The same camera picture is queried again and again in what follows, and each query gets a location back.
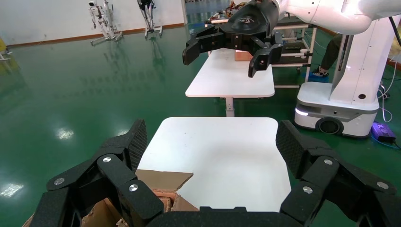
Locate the cardboard box with dividers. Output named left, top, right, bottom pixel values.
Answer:
left=22, top=169, right=200, bottom=227

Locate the right robot stand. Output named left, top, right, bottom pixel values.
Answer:
left=137, top=0, right=164, bottom=39

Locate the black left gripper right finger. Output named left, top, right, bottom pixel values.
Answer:
left=275, top=120, right=401, bottom=227

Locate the purple power adapter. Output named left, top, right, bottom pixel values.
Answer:
left=371, top=122, right=398, bottom=143

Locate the white floor cable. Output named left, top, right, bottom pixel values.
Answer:
left=376, top=79, right=394, bottom=123

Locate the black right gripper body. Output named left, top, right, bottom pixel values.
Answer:
left=219, top=0, right=280, bottom=51

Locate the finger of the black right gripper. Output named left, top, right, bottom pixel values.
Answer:
left=248, top=36, right=285, bottom=79
left=183, top=24, right=226, bottom=66

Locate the small brown box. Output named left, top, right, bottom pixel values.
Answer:
left=234, top=50, right=253, bottom=61

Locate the white table with pedestal leg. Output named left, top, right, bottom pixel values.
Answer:
left=184, top=48, right=275, bottom=117

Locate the white wheeled robot body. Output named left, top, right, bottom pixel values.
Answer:
left=294, top=16, right=401, bottom=139

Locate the white humanoid robot on stand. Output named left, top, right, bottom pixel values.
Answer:
left=87, top=0, right=124, bottom=46

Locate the white pipe rack cart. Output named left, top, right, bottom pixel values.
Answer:
left=271, top=22, right=318, bottom=89

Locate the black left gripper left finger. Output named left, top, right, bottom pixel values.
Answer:
left=29, top=118, right=165, bottom=227

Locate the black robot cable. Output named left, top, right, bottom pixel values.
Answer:
left=388, top=16, right=401, bottom=48

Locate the seated person in dark trousers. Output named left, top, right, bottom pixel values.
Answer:
left=313, top=34, right=344, bottom=78

